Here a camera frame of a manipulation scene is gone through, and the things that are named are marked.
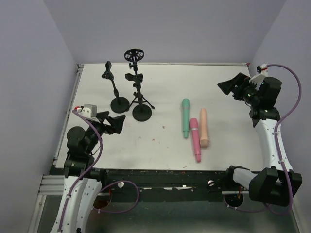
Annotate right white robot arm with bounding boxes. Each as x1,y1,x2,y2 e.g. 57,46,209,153
217,73,302,207

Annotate black round-base mic stand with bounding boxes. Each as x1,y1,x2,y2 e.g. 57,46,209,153
102,61,129,114

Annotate black clip mic stand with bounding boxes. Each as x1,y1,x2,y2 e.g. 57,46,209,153
125,73,155,122

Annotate black front mounting rail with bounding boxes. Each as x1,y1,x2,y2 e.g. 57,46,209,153
91,168,244,203

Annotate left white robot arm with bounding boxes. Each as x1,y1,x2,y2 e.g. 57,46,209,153
51,108,126,233

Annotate green microphone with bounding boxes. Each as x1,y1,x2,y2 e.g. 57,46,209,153
182,99,190,139

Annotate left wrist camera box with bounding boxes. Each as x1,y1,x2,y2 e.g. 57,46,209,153
80,104,97,118

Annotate black tripod shock-mount stand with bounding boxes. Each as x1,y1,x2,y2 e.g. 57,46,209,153
123,48,156,114

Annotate peach microphone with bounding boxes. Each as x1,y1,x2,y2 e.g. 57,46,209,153
200,108,210,148

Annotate pink microphone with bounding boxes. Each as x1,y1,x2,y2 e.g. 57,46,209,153
190,118,201,163

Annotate aluminium frame left rail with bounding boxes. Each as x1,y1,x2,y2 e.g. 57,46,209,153
37,64,85,195

